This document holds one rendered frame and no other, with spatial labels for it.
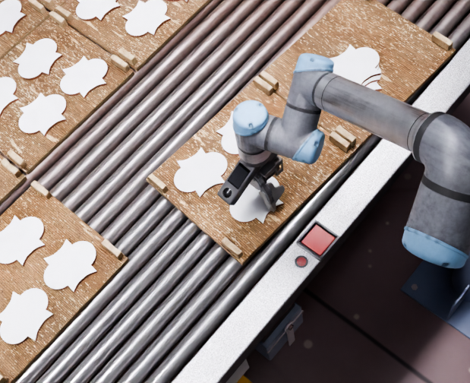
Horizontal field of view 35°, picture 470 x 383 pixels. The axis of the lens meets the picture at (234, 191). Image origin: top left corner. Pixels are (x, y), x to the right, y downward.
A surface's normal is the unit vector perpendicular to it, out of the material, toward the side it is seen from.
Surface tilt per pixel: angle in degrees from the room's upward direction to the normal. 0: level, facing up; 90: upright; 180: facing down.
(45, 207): 0
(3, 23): 0
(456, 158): 14
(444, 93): 0
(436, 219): 45
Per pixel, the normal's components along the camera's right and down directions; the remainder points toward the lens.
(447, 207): -0.36, 0.24
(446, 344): -0.11, -0.46
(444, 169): -0.66, -0.07
